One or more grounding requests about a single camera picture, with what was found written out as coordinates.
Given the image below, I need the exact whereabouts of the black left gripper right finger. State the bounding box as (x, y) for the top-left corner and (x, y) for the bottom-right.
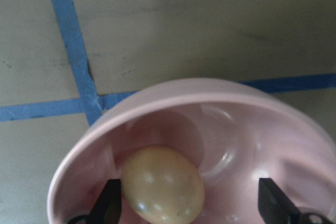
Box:
(258, 178), (332, 224)

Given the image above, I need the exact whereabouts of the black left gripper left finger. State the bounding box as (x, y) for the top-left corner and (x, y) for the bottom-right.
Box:
(67, 179), (121, 224)

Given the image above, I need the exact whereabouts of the beige egg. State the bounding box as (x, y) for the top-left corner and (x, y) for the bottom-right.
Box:
(121, 146), (205, 223)

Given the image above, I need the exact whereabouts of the pink bowl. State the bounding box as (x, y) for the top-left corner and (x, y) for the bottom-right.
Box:
(47, 78), (335, 223)

